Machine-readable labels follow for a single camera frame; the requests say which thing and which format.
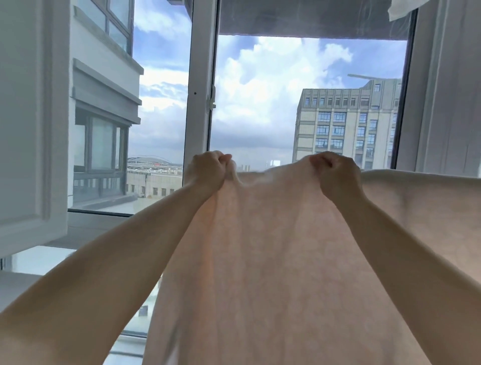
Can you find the pale pink towel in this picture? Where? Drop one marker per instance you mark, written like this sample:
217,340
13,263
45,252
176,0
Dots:
270,263

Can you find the person's left hand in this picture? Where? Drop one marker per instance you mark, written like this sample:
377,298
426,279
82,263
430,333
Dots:
205,171

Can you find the white neighbouring building facade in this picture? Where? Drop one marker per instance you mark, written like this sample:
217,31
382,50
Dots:
103,109

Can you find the person's left fingers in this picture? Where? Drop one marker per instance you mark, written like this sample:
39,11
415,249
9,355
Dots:
225,162

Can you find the white hanging cloth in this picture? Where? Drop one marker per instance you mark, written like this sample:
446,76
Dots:
404,8

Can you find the white window frame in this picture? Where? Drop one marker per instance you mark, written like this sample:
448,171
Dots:
201,86

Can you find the person's right hand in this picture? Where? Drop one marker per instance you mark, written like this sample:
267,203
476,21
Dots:
340,176

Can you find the person's right fingers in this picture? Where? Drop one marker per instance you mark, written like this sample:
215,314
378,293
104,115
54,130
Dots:
319,162

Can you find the white open window sash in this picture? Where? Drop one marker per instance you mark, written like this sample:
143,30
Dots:
32,120

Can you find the person's right forearm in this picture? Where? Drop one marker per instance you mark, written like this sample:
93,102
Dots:
409,270

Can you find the person's left forearm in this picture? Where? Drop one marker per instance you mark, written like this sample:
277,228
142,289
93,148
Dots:
94,270

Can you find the low beige building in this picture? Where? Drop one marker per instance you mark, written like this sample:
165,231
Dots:
154,182

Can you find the grey multi-storey building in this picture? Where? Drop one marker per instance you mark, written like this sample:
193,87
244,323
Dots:
345,124

